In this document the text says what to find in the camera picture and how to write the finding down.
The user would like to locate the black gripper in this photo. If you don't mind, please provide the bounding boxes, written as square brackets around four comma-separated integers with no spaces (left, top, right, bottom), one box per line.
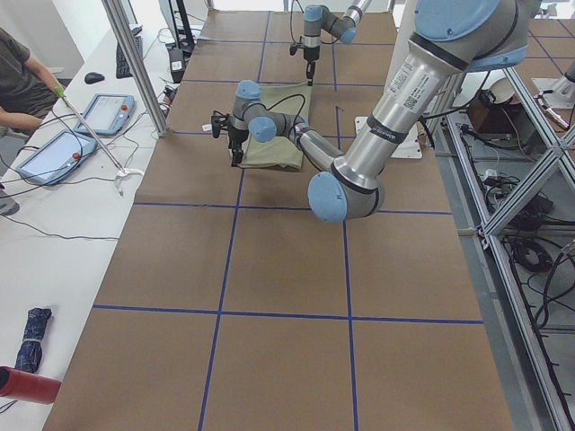
[210,110,248,167]
[289,37,321,86]

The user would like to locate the olive green long-sleeve shirt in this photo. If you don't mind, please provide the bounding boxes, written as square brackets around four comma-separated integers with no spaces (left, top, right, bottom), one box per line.
[239,82,313,172]

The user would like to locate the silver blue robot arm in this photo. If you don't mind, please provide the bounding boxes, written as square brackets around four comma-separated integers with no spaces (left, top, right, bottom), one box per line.
[211,1,540,223]
[289,0,372,86]

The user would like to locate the upper blue teach pendant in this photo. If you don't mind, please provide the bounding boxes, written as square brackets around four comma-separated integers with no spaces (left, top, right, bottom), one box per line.
[82,93,136,136]

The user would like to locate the blue teach pendant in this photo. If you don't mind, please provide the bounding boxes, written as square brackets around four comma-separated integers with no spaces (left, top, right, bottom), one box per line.
[82,93,136,136]
[15,130,96,186]

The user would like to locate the black keyboard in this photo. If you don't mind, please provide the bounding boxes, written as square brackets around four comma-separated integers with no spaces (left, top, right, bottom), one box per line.
[115,36,143,79]

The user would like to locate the black computer mouse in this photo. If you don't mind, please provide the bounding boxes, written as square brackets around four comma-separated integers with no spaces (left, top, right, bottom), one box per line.
[84,72,105,84]

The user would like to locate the lower blue teach pendant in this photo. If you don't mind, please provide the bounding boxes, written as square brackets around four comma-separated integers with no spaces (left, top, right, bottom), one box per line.
[15,130,96,186]

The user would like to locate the seated person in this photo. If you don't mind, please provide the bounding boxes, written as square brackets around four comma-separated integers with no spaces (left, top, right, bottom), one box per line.
[1,29,65,136]

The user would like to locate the dark blue folded umbrella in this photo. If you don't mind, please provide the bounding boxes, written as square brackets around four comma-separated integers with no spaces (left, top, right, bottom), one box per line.
[14,308,52,374]

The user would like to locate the red cylinder bottle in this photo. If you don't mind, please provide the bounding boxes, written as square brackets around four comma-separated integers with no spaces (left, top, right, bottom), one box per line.
[1,366,61,405]

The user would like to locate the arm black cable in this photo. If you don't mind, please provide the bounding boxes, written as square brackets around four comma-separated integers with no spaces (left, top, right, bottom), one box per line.
[264,92,308,136]

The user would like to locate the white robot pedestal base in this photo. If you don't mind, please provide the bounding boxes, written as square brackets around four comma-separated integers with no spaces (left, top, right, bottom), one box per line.
[353,115,424,160]

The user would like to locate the aluminium frame post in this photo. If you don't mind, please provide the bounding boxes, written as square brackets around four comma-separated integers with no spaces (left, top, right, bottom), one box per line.
[102,0,167,137]

